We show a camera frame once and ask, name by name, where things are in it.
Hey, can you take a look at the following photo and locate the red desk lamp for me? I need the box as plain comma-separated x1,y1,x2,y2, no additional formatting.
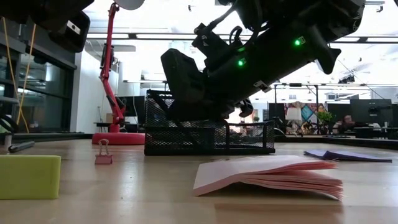
91,0,146,146

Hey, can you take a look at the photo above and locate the green potted plant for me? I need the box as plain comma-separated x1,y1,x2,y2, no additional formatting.
317,111,334,135

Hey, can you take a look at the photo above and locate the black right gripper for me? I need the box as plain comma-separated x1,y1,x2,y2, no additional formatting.
160,24,315,122

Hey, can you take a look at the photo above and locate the black marker pen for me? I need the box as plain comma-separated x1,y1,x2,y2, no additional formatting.
8,141,35,153

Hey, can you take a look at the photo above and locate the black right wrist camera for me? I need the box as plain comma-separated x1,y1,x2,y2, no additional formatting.
192,22,233,71

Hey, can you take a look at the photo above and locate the black wall television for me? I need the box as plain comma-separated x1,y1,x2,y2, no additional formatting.
119,95,146,118

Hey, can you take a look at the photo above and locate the pink sticky note pad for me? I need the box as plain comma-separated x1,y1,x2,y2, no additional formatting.
192,155,344,200

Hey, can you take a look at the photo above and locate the white lampshade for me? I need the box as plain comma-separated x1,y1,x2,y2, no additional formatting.
285,107,303,121

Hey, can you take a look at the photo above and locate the colourful wall art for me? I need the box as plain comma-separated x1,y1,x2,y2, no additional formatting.
284,101,327,135

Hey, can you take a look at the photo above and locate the pink binder clip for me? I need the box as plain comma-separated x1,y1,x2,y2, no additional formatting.
95,139,113,165

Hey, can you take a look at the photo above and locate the black monitor on arm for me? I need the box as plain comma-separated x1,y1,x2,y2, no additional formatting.
349,98,393,128

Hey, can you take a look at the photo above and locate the white light strip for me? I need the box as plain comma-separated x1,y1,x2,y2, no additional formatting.
86,32,398,44

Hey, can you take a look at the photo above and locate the black monitor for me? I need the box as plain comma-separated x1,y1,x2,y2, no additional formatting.
326,103,351,125

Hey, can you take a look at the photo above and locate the black mesh desk organizer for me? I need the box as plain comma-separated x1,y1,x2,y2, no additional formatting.
144,89,276,156

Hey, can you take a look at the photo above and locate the person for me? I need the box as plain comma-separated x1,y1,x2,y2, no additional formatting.
337,114,357,135

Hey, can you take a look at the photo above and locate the black metal gantry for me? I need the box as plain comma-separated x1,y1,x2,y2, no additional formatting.
273,82,320,105

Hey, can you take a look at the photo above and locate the green sticky note block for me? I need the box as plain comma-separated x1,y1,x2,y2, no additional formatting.
0,154,62,200

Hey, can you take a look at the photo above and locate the yellow cable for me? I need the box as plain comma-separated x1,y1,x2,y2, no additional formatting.
1,17,37,134

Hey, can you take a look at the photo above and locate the black aluminium rig frame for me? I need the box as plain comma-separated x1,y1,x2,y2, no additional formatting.
0,132,398,151

